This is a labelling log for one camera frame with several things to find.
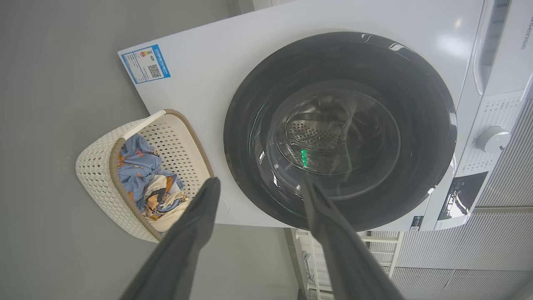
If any white control dial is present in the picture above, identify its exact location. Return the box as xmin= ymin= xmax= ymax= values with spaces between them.
xmin=476 ymin=126 xmax=511 ymax=154

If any cream perforated laundry basket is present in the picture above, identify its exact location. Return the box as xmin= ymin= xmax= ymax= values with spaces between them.
xmin=75 ymin=109 xmax=215 ymax=243

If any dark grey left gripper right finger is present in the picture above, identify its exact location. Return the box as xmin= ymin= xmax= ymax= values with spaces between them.
xmin=300 ymin=180 xmax=405 ymax=300

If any cream and blue cartoon garment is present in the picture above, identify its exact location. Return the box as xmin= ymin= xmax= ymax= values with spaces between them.
xmin=143 ymin=174 xmax=193 ymax=233

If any black round glass washer door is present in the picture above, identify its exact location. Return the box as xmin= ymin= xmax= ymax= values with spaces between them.
xmin=224 ymin=32 xmax=457 ymax=232

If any white slatted rack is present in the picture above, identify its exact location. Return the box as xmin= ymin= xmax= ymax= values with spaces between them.
xmin=291 ymin=228 xmax=404 ymax=300

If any blue energy label sticker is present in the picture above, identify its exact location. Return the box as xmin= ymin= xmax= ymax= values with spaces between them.
xmin=121 ymin=44 xmax=171 ymax=85

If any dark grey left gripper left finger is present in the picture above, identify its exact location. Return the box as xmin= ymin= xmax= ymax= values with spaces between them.
xmin=120 ymin=177 xmax=221 ymax=300

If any white front-load washing machine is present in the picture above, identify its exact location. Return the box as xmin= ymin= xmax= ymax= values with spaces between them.
xmin=118 ymin=0 xmax=533 ymax=232

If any blue cartoon print garment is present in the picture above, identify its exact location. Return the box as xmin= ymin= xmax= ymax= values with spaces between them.
xmin=118 ymin=134 xmax=186 ymax=211

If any white detergent drawer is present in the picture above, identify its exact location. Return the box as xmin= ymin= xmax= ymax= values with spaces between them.
xmin=473 ymin=0 xmax=533 ymax=97

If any black glossy display panel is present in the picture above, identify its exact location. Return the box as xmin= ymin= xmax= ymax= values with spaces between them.
xmin=437 ymin=172 xmax=488 ymax=220

